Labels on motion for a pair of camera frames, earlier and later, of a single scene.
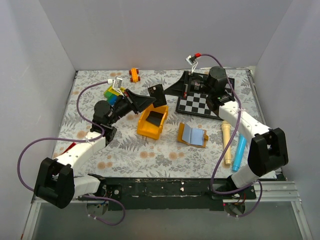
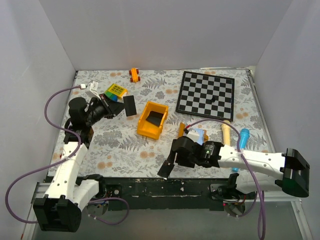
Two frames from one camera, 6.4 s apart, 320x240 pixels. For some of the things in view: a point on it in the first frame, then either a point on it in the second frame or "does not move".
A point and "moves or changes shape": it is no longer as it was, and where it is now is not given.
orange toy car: (135, 78) does not move
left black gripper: (136, 103) to (112, 108)
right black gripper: (179, 86) to (181, 162)
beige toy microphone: (226, 133) does not move
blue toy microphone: (238, 153) does not move
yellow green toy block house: (112, 94) does not move
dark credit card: (154, 118) does not move
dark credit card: (157, 92) moves or changes shape
